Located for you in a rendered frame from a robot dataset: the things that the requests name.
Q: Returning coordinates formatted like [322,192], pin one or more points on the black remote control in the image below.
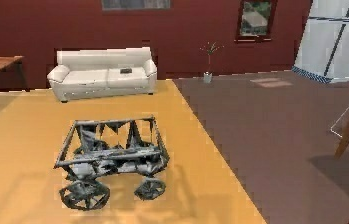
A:
[125,70]

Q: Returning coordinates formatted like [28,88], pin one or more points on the grey wheeled cart table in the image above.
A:
[108,156]

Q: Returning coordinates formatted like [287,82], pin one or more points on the white fridge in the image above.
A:
[318,43]

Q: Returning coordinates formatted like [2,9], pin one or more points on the grey framed wall picture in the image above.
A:
[136,4]

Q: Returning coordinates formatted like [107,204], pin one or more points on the house plant in white pot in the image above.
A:
[208,76]

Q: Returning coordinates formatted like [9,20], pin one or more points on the dark framed house picture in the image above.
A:
[256,18]

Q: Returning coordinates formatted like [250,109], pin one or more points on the white sofa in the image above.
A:
[92,77]

